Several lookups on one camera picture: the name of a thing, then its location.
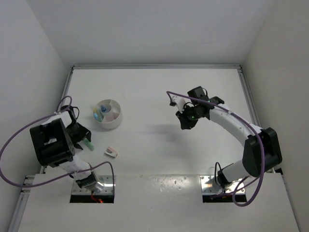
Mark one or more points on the metal base plate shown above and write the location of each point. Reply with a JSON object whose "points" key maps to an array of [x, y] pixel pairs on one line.
{"points": [[210, 188], [104, 186]]}

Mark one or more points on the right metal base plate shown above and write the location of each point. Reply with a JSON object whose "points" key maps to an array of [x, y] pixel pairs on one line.
{"points": [[210, 188]]}

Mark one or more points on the clear blue spray bottle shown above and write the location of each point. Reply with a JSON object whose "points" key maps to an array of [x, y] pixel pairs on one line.
{"points": [[103, 109]]}

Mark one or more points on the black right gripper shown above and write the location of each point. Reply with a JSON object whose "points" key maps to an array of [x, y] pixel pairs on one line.
{"points": [[185, 124]]}

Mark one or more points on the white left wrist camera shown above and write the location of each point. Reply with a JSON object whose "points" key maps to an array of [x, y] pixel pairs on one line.
{"points": [[65, 108]]}

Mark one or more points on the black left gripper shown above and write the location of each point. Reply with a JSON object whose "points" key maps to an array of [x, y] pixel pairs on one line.
{"points": [[84, 133]]}

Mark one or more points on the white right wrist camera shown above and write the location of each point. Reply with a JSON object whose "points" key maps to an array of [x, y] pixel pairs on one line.
{"points": [[179, 102]]}

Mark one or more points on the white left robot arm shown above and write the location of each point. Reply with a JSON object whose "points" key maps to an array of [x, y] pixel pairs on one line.
{"points": [[55, 142]]}

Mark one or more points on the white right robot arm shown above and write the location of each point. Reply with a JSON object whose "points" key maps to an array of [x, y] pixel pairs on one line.
{"points": [[261, 146]]}

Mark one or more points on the pink white stapler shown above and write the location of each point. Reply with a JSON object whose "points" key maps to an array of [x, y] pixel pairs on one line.
{"points": [[111, 152]]}

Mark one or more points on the small green highlighter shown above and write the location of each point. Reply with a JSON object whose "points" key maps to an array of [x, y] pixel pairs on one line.
{"points": [[88, 144]]}

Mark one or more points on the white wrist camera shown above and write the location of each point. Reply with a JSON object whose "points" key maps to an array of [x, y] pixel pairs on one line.
{"points": [[65, 108], [179, 102]]}

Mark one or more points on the pink highlighter pen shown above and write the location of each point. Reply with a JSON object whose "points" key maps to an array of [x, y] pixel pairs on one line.
{"points": [[110, 116]]}

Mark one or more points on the white round divided container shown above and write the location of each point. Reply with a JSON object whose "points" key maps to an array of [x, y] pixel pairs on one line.
{"points": [[111, 106]]}

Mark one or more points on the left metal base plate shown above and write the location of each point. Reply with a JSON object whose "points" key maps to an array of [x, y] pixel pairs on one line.
{"points": [[104, 186]]}

